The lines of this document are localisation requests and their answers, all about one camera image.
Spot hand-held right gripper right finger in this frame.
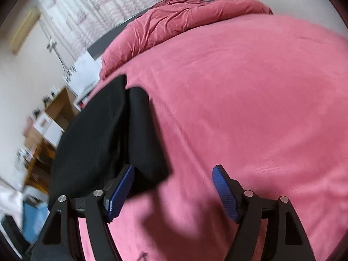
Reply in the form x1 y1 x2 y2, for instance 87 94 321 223
212 165 316 261

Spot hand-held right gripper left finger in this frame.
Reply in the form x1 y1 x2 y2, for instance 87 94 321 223
30 164 136 261

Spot black pants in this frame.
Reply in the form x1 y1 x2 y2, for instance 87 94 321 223
47 75 174 210

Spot pink blanket covered table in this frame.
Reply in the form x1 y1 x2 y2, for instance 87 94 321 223
77 13 348 261

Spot white desk drawer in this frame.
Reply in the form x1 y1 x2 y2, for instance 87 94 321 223
33 114 65 148

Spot wooden desk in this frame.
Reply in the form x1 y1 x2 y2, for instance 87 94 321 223
23 87 82 193

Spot white floral bedside cabinet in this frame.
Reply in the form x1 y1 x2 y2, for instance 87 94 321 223
64 52 102 112

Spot grey bed headboard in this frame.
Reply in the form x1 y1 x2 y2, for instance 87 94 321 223
87 0 221 60

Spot pink duvet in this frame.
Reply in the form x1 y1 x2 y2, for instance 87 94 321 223
99 0 274 79

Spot beige air conditioner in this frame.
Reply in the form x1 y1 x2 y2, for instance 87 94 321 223
9 8 41 55

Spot white printed curtain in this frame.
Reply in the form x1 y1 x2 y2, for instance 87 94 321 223
35 0 191 60

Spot wall cable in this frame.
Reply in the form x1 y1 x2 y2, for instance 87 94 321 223
47 39 72 72

